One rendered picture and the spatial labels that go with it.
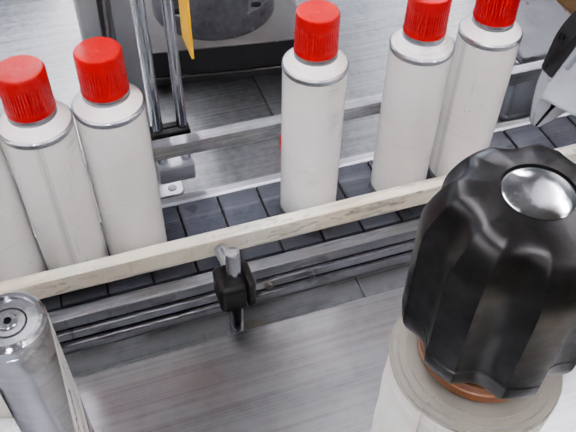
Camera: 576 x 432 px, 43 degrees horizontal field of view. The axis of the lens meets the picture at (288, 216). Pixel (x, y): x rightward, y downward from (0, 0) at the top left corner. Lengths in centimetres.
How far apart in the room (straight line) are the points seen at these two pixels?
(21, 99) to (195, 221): 22
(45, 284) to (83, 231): 5
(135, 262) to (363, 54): 47
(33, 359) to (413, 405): 19
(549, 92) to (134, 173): 38
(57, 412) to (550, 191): 29
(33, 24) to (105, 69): 55
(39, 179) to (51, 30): 51
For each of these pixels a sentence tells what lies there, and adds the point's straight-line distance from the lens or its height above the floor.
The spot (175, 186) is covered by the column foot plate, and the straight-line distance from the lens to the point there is 77.
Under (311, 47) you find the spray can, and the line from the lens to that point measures 55.
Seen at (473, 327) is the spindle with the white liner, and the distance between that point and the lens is 29.
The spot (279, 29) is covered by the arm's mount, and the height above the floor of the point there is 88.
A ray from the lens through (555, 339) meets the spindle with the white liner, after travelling 30.
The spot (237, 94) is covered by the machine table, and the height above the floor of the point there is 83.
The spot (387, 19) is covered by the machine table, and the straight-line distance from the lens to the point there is 103.
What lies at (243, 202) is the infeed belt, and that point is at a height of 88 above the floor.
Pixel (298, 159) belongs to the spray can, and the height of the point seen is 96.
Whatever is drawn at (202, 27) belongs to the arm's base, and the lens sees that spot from 88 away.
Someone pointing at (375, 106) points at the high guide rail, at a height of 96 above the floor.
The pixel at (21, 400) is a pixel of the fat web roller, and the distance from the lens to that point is 42.
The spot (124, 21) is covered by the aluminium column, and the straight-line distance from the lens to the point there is 65.
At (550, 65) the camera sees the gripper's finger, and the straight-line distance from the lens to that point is 70.
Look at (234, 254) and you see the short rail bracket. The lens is 55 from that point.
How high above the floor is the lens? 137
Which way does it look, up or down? 47 degrees down
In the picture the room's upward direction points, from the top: 1 degrees clockwise
